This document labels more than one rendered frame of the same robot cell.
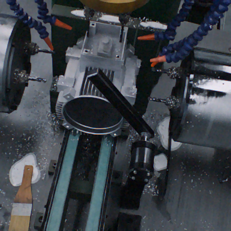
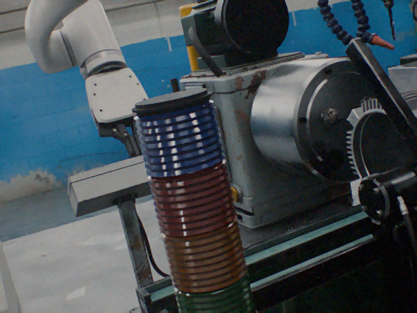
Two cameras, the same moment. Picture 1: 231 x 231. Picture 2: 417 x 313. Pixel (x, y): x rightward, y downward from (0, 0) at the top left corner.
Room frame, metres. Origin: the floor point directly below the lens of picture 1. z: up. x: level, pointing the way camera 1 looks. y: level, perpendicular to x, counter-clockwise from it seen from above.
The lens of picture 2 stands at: (0.04, -0.64, 1.26)
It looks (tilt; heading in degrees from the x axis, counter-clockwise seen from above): 12 degrees down; 69
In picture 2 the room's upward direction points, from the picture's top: 12 degrees counter-clockwise
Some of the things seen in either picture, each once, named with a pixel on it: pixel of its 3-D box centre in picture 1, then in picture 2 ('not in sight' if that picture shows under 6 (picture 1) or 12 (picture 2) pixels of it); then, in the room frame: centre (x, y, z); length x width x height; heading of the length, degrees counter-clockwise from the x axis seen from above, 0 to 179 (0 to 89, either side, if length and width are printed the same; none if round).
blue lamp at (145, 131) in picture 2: not in sight; (179, 136); (0.17, -0.24, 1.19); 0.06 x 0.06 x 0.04
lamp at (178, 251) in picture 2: not in sight; (203, 249); (0.17, -0.24, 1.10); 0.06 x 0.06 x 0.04
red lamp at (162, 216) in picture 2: not in sight; (192, 194); (0.17, -0.24, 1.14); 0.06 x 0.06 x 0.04
